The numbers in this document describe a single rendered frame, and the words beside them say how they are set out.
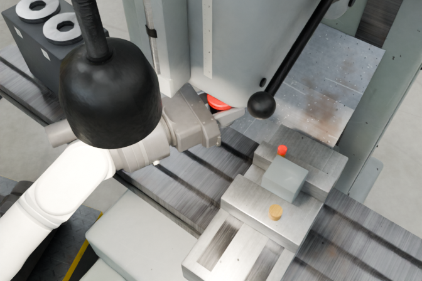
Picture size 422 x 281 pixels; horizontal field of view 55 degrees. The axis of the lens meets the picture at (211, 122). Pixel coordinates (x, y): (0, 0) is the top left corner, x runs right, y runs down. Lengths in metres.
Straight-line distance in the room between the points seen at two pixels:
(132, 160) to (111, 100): 0.34
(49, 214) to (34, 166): 1.57
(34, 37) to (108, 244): 0.45
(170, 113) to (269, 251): 0.28
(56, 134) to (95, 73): 0.35
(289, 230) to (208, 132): 0.21
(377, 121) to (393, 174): 1.10
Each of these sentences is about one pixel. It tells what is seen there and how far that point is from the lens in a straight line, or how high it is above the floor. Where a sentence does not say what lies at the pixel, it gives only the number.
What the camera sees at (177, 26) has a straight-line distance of 0.43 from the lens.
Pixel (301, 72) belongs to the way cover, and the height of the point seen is 1.02.
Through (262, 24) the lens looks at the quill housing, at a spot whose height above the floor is 1.45.
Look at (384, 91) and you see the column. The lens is 1.00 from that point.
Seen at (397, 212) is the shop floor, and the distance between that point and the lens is 2.06.
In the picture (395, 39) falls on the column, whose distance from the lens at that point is 0.91.
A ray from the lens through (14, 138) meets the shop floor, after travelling 2.31.
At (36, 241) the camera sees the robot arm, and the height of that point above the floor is 1.16.
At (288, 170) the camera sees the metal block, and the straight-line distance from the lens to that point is 0.71.
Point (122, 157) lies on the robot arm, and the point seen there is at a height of 1.21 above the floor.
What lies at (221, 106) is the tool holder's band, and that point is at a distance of 0.64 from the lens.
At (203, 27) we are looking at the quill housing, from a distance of 0.43.
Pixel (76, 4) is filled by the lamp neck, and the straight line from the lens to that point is 0.25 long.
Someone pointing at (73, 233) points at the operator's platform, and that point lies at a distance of 1.48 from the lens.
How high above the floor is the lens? 1.71
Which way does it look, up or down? 53 degrees down
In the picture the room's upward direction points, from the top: straight up
